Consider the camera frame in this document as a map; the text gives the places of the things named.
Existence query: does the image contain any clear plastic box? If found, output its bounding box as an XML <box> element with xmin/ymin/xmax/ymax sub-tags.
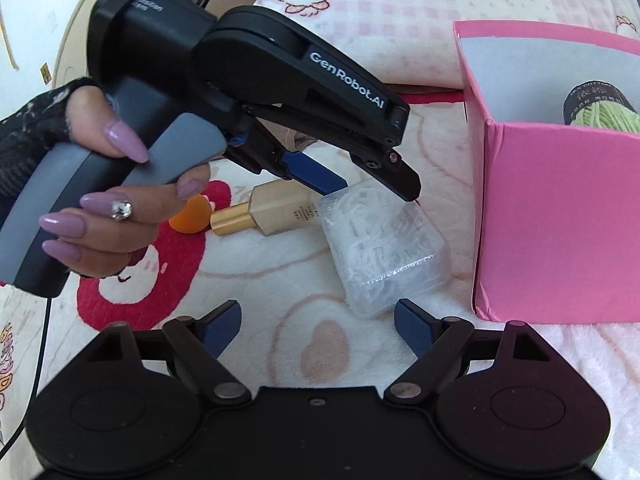
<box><xmin>318</xmin><ymin>179</ymin><xmax>451</xmax><ymax>318</ymax></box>

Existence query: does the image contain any green yarn ball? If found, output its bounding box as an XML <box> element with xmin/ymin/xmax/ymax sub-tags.
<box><xmin>563</xmin><ymin>80</ymin><xmax>640</xmax><ymax>134</ymax></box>

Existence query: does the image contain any left hand with glove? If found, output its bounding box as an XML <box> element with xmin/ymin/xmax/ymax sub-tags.
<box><xmin>37</xmin><ymin>77</ymin><xmax>214</xmax><ymax>281</ymax></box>

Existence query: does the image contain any gold cap foundation bottle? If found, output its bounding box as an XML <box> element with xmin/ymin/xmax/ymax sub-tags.
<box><xmin>210</xmin><ymin>180</ymin><xmax>321</xmax><ymax>236</ymax></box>

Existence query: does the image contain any white cartoon bear blanket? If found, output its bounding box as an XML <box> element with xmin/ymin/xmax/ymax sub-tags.
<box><xmin>1</xmin><ymin>102</ymin><xmax>639</xmax><ymax>479</ymax></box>

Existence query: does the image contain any orange makeup sponge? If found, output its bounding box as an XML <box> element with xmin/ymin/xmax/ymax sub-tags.
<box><xmin>168</xmin><ymin>194</ymin><xmax>213</xmax><ymax>234</ymax></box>

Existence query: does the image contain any pink checkered pillow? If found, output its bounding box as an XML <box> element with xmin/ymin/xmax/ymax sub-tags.
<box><xmin>257</xmin><ymin>0</ymin><xmax>639</xmax><ymax>89</ymax></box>

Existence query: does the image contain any pink cardboard box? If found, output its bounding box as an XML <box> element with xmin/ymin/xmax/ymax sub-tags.
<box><xmin>454</xmin><ymin>21</ymin><xmax>639</xmax><ymax>324</ymax></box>

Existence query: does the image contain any black cable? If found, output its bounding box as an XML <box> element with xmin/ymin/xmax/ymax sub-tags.
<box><xmin>0</xmin><ymin>291</ymin><xmax>54</xmax><ymax>453</ymax></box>

